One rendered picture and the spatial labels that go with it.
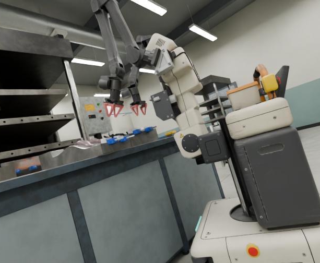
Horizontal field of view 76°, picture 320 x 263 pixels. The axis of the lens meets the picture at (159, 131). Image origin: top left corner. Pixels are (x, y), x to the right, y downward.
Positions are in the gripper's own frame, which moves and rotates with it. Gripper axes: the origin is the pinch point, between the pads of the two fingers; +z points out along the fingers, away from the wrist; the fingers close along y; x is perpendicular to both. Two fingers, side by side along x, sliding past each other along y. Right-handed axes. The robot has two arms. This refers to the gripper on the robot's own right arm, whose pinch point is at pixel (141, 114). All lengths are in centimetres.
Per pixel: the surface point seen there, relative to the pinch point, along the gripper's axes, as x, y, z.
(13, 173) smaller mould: -12, 78, 19
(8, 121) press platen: -80, 61, -23
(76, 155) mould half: -4, 50, 18
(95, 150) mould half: 9, 46, 19
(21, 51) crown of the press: -70, 44, -79
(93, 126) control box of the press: -85, -11, -12
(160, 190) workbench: 4, 6, 54
